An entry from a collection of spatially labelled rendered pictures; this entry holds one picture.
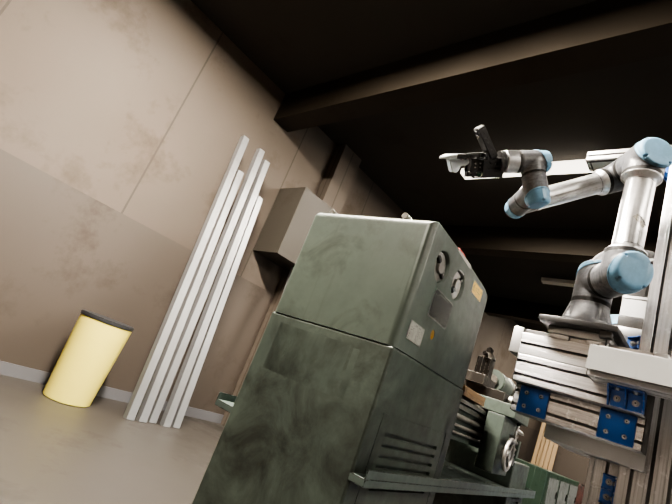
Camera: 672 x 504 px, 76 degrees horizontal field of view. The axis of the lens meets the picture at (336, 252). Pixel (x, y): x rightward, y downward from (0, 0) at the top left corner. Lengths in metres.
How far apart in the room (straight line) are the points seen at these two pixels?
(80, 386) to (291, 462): 2.21
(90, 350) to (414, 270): 2.45
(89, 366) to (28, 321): 0.57
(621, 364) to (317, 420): 0.82
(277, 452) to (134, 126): 2.95
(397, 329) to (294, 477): 0.48
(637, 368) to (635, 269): 0.30
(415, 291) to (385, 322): 0.12
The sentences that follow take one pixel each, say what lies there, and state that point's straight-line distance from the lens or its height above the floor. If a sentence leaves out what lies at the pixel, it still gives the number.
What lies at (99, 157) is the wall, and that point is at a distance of 3.66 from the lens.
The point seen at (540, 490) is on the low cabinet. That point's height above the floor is 0.40.
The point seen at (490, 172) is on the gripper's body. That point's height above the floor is 1.52.
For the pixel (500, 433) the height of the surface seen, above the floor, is 0.78.
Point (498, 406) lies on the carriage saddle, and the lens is 2.33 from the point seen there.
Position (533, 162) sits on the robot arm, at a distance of 1.55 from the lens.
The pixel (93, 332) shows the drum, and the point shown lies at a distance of 3.25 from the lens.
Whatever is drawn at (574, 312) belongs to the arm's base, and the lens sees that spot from 1.60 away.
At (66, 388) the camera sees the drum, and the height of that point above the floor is 0.09.
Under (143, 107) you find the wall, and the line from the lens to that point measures 3.83.
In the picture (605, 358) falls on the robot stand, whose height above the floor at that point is 1.04.
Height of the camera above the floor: 0.72
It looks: 16 degrees up
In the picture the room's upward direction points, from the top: 21 degrees clockwise
